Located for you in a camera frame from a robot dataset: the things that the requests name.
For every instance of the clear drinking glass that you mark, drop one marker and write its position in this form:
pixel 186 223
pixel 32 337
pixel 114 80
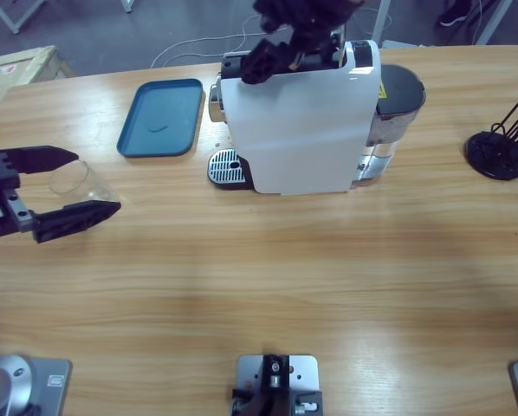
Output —
pixel 90 186

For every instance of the white capsule coffee machine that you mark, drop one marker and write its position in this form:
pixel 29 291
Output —
pixel 293 130

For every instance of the white metal table leg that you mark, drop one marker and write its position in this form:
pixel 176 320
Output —
pixel 381 21

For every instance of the white foot plate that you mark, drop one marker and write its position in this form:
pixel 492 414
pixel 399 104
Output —
pixel 399 43

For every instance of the clear water tank black lid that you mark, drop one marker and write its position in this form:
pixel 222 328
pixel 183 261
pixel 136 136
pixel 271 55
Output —
pixel 399 91

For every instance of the wooden crate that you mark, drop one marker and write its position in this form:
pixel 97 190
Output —
pixel 25 65

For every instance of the blue rectangular tray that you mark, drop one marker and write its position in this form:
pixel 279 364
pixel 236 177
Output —
pixel 163 117

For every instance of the short white leg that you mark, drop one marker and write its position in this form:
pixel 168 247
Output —
pixel 128 5

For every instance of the black capsule holder with rods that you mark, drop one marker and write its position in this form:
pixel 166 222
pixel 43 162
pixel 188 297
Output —
pixel 484 151

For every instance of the white metal frame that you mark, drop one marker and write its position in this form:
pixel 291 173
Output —
pixel 14 27

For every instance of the white slanted frame bar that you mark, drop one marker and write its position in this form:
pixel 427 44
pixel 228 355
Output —
pixel 495 21

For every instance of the grey camera mount dark post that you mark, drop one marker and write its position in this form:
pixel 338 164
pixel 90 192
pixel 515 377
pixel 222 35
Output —
pixel 302 368

